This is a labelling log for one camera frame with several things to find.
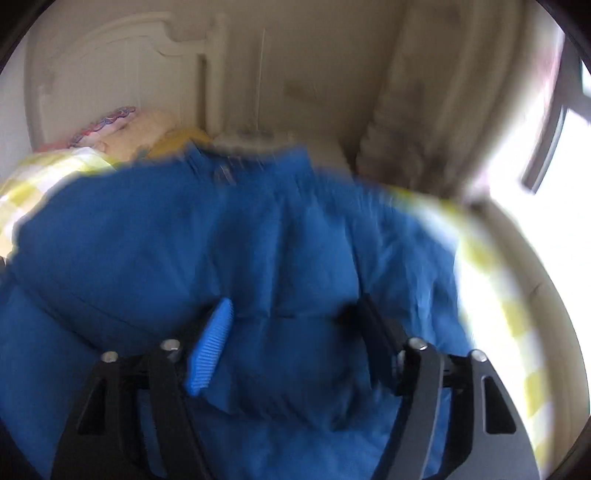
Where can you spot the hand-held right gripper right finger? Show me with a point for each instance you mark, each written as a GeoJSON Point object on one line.
{"type": "Point", "coordinates": [383, 341]}

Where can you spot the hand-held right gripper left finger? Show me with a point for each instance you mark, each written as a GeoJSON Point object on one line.
{"type": "Point", "coordinates": [210, 350]}

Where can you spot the blue padded jacket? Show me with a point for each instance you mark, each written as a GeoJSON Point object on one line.
{"type": "Point", "coordinates": [184, 240]}

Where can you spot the white nightstand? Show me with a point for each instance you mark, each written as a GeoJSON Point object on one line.
{"type": "Point", "coordinates": [323, 152]}

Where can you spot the orange yellow printed bed sheet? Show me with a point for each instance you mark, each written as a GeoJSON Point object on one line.
{"type": "Point", "coordinates": [180, 138]}

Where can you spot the beige plush pillow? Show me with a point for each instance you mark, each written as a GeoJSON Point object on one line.
{"type": "Point", "coordinates": [143, 129]}

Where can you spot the beige curtain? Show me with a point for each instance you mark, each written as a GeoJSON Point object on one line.
{"type": "Point", "coordinates": [438, 115]}

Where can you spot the yellow white checkered blanket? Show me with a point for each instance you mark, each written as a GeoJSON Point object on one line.
{"type": "Point", "coordinates": [51, 168]}

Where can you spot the colourful patterned pillow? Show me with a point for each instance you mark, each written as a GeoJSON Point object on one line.
{"type": "Point", "coordinates": [106, 121]}

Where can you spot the thin white rod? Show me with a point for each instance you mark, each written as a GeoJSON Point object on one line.
{"type": "Point", "coordinates": [261, 78]}

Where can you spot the white wooden headboard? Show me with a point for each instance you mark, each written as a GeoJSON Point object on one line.
{"type": "Point", "coordinates": [115, 69]}

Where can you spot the dark window frame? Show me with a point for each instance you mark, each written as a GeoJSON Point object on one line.
{"type": "Point", "coordinates": [549, 143]}

